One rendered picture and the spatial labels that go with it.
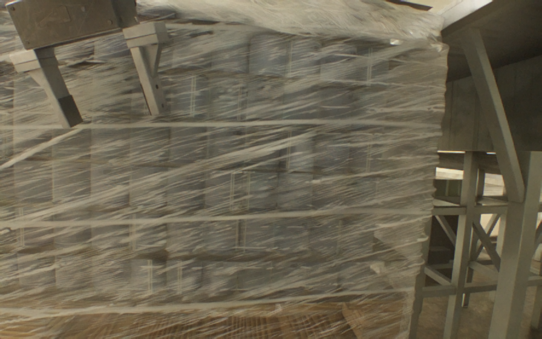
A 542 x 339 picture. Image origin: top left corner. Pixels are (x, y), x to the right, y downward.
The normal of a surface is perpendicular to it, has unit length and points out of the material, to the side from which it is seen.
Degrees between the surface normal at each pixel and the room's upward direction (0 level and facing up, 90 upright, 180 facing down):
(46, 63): 83
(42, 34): 113
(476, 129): 90
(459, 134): 90
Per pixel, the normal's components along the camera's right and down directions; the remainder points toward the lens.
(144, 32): -0.06, 0.47
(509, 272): -0.99, -0.02
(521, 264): 0.12, 0.09
